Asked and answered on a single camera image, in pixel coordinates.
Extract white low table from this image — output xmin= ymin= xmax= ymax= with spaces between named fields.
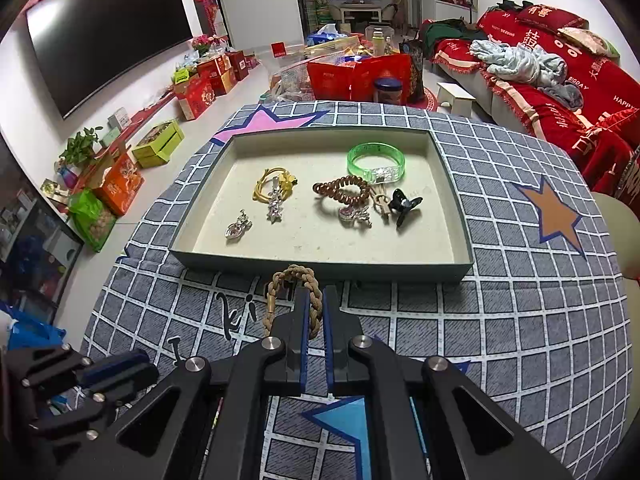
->
xmin=327 ymin=2 xmax=386 ymax=24

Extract green translucent bracelet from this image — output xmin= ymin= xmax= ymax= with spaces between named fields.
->
xmin=347 ymin=142 xmax=405 ymax=184

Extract green snack bag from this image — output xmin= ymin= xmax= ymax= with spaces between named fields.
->
xmin=67 ymin=189 xmax=119 ymax=254

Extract red lettered cushion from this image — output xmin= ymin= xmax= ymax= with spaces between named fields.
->
xmin=515 ymin=4 xmax=589 ymax=30

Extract grey-green jewelry tray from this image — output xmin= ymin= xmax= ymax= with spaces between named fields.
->
xmin=168 ymin=127 xmax=475 ymax=284

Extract silver jewelled ring charm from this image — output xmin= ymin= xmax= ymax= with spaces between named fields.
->
xmin=337 ymin=205 xmax=374 ymax=231

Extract green cardboard box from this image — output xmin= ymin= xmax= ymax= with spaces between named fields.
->
xmin=131 ymin=120 xmax=185 ymax=169

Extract green potted plant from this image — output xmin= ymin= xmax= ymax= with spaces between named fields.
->
xmin=60 ymin=127 xmax=104 ymax=166

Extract long crystal hair clip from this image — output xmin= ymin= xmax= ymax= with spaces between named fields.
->
xmin=266 ymin=185 xmax=286 ymax=224

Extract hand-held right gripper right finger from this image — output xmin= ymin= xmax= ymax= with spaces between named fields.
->
xmin=322 ymin=284 xmax=576 ymax=480

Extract yellow hair tie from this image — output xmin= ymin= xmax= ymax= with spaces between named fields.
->
xmin=254 ymin=167 xmax=300 ymax=206

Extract dark green clothes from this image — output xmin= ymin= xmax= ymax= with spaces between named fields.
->
xmin=419 ymin=18 xmax=481 ymax=56

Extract pile of pale blue clothes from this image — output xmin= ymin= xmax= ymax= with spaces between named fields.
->
xmin=469 ymin=39 xmax=569 ymax=86

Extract brown spiral hair tie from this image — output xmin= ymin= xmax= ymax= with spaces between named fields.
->
xmin=312 ymin=175 xmax=372 ymax=209

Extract black hair claw clip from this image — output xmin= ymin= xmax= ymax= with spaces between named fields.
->
xmin=391 ymin=188 xmax=424 ymax=231

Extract blue plastic bag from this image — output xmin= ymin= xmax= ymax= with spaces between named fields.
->
xmin=7 ymin=307 xmax=66 ymax=351

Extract braided tan bracelet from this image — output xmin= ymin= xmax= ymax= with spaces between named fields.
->
xmin=265 ymin=265 xmax=321 ymax=342

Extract white step stool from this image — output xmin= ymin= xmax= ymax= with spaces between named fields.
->
xmin=437 ymin=82 xmax=477 ymax=114

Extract patterned beige cushion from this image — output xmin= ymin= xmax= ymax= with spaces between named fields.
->
xmin=557 ymin=26 xmax=621 ymax=59

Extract blue lidded jar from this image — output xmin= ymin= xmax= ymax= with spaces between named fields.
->
xmin=374 ymin=78 xmax=405 ymax=106

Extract black television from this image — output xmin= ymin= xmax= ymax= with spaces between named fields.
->
xmin=25 ymin=0 xmax=194 ymax=120

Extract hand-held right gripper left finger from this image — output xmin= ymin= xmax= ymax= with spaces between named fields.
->
xmin=47 ymin=285 xmax=312 ymax=480

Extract small silver hair clip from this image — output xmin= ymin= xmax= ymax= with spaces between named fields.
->
xmin=225 ymin=209 xmax=251 ymax=244

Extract orange gift box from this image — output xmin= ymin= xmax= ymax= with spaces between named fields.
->
xmin=92 ymin=152 xmax=146 ymax=217

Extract beige hair clip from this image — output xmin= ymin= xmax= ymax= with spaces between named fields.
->
xmin=369 ymin=185 xmax=396 ymax=221

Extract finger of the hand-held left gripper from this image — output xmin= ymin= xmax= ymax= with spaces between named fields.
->
xmin=27 ymin=364 xmax=162 ymax=443
xmin=5 ymin=344 xmax=152 ymax=388

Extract red gift bag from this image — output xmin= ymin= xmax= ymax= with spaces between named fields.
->
xmin=306 ymin=52 xmax=426 ymax=106

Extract red gift box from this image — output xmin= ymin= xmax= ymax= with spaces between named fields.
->
xmin=172 ymin=75 xmax=216 ymax=121

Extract red covered sofa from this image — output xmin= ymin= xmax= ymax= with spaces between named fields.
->
xmin=430 ymin=2 xmax=640 ymax=197

